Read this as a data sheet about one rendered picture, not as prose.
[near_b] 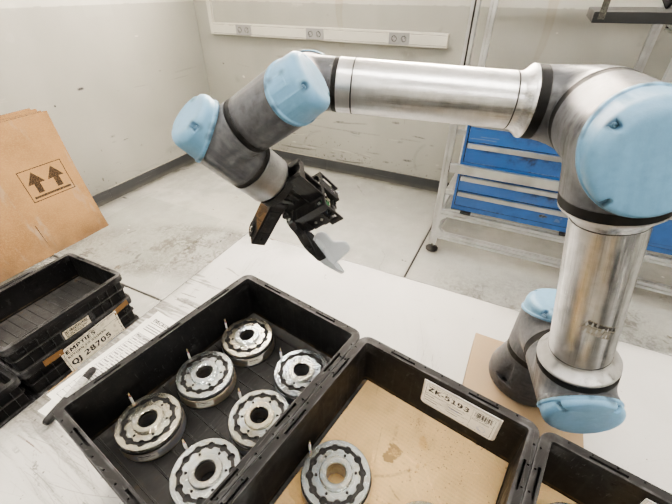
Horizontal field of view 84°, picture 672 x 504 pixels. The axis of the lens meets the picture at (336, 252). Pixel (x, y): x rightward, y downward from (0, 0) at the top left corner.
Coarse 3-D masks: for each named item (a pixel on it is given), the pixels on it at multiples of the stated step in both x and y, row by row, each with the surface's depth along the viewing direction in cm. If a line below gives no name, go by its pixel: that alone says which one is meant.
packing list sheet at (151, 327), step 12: (156, 312) 103; (144, 324) 100; (156, 324) 100; (168, 324) 100; (132, 336) 97; (144, 336) 97; (120, 348) 93; (132, 348) 93; (96, 360) 90; (108, 360) 90; (84, 372) 88; (96, 372) 88; (60, 384) 85; (72, 384) 85; (48, 396) 83; (60, 396) 83; (48, 408) 80
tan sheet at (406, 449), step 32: (352, 416) 65; (384, 416) 65; (416, 416) 65; (384, 448) 61; (416, 448) 61; (448, 448) 61; (480, 448) 61; (384, 480) 57; (416, 480) 57; (448, 480) 57; (480, 480) 57
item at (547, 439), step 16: (544, 448) 51; (576, 448) 51; (544, 464) 49; (592, 464) 50; (608, 464) 49; (528, 480) 48; (624, 480) 48; (640, 480) 48; (528, 496) 46; (656, 496) 46
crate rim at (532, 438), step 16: (352, 352) 64; (384, 352) 64; (400, 352) 64; (336, 368) 61; (416, 368) 61; (320, 384) 59; (448, 384) 59; (480, 400) 57; (304, 416) 55; (512, 416) 55; (288, 432) 53; (528, 432) 53; (272, 448) 51; (528, 448) 51; (256, 464) 49; (528, 464) 49; (240, 480) 48; (224, 496) 46; (240, 496) 47; (512, 496) 46
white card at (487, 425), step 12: (432, 384) 61; (432, 396) 62; (444, 396) 60; (456, 396) 59; (444, 408) 62; (456, 408) 60; (468, 408) 58; (480, 408) 57; (456, 420) 61; (468, 420) 60; (480, 420) 58; (492, 420) 56; (480, 432) 59; (492, 432) 58
